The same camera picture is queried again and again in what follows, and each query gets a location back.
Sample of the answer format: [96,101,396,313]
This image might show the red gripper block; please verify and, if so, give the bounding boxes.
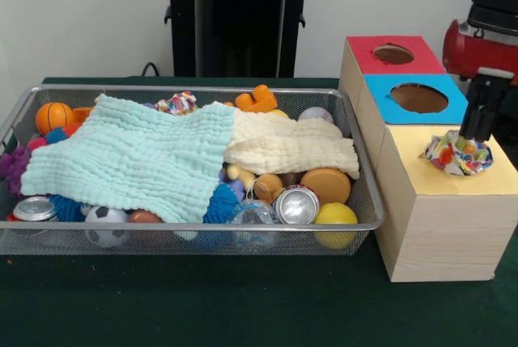
[442,19,518,142]

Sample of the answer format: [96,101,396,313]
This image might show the red and silver can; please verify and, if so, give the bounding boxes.
[6,196,60,222]

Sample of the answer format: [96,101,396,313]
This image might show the white toy baseball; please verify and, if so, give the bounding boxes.
[298,106,336,125]

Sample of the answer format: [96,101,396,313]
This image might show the orange rubber toy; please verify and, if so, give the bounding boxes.
[234,84,279,114]

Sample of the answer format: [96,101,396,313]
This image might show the wooden box three round holes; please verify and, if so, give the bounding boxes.
[338,34,518,283]

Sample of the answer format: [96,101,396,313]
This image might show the yellow ball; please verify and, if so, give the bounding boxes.
[313,201,359,249]

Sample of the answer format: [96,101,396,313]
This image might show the polka dot paper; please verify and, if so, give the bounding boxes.
[423,130,496,177]

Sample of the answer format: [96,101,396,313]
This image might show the black cable loop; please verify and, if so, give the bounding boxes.
[141,61,163,78]

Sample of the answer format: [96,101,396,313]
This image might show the orange toy basketball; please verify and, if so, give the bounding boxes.
[34,101,75,137]

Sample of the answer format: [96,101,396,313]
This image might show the crushed clear plastic bottle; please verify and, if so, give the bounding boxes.
[229,197,281,249]

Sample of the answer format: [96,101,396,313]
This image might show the mint waffle cloth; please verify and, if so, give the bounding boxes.
[19,93,236,225]

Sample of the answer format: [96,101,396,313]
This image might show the dark green table cloth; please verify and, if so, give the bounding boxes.
[0,75,518,347]

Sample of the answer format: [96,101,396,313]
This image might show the small soccer ball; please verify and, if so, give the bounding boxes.
[83,205,131,249]

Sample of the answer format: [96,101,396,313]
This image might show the silver wire mesh bin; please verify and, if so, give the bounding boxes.
[0,83,386,257]

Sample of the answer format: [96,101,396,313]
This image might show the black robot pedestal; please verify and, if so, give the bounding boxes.
[155,0,327,79]

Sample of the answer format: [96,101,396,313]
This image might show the cream waffle cloth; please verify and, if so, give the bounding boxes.
[223,108,361,181]

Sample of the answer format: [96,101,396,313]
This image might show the crushed silver can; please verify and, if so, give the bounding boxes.
[273,184,321,226]

